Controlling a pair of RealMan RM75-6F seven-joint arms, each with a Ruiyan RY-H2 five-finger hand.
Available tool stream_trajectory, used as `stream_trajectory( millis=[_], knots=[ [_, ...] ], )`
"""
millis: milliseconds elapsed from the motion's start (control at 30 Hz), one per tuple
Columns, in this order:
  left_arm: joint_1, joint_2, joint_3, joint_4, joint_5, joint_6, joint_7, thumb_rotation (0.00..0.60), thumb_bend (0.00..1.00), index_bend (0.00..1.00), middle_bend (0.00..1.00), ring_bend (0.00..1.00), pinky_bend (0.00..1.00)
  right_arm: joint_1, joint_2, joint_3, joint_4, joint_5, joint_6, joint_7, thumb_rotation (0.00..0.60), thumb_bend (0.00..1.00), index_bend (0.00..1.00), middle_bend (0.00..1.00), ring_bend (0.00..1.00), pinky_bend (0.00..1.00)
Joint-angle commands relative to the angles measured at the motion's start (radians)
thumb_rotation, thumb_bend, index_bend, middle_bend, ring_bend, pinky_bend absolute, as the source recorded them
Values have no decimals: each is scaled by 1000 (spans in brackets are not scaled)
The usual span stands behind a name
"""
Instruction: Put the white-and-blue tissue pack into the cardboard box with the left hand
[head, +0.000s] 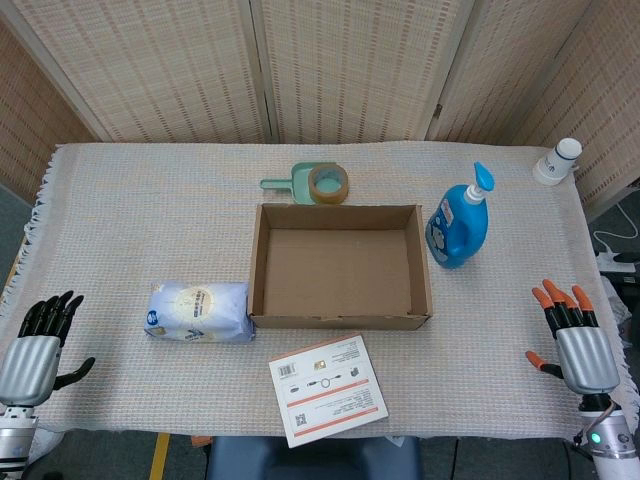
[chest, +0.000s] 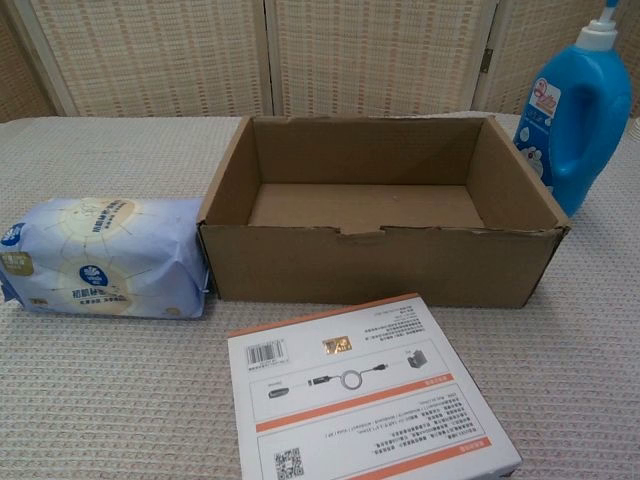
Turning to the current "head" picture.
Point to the brown packing tape roll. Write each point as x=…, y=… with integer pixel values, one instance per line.
x=328, y=192

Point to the blue and white tissue pack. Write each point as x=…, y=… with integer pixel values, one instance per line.
x=200, y=312

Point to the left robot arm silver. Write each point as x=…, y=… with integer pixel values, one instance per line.
x=15, y=435

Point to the white and orange product box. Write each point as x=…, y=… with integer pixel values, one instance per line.
x=330, y=390

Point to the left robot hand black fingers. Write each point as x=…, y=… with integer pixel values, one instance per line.
x=27, y=360

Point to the woven folding screen panel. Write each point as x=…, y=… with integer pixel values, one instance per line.
x=150, y=65
x=360, y=65
x=600, y=85
x=30, y=110
x=500, y=70

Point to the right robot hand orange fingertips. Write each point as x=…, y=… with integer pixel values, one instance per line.
x=587, y=357

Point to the white crumpled plastic bag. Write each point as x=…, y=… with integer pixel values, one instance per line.
x=614, y=305

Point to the white power strip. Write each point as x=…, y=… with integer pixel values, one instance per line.
x=617, y=262

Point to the white cylindrical container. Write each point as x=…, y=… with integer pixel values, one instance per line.
x=555, y=162

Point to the green plastic scoop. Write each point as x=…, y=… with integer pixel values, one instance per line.
x=300, y=182

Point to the beige woven tablecloth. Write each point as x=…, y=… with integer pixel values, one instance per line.
x=125, y=225

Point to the open brown cardboard box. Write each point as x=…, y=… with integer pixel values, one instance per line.
x=340, y=265

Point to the metal screen hinge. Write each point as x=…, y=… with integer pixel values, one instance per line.
x=438, y=111

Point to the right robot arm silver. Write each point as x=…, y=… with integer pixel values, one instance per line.
x=612, y=440

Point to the blue detergent pump bottle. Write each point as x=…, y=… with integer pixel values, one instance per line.
x=457, y=235

